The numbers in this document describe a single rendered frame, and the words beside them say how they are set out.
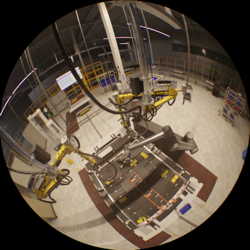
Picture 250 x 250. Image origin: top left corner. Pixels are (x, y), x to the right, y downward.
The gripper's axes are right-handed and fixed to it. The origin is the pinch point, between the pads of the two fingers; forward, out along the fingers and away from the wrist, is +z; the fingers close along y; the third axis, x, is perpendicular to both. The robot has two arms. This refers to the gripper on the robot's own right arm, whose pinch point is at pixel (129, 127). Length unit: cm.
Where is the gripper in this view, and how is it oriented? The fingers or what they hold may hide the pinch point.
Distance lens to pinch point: 231.8
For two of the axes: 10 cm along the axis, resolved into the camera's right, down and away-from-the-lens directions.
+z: 2.0, 6.7, 7.2
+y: 6.8, -6.2, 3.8
